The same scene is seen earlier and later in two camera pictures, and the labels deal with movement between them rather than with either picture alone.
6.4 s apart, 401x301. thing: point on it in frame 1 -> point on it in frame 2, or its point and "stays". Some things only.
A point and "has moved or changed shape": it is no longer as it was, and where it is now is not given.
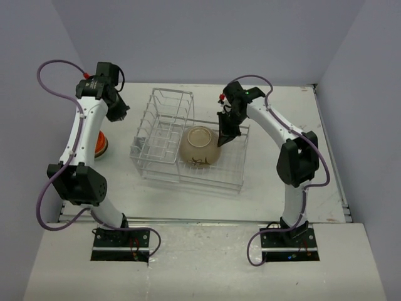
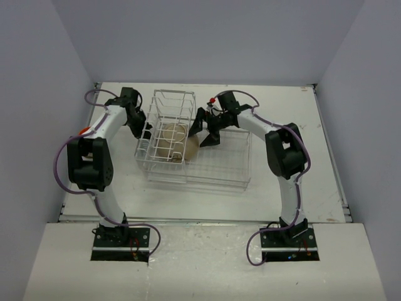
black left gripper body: x=118 y=108 -> x=137 y=124
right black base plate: x=301 y=248 stays
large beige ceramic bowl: x=199 y=145 has moved or changed shape
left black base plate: x=121 y=244 stays
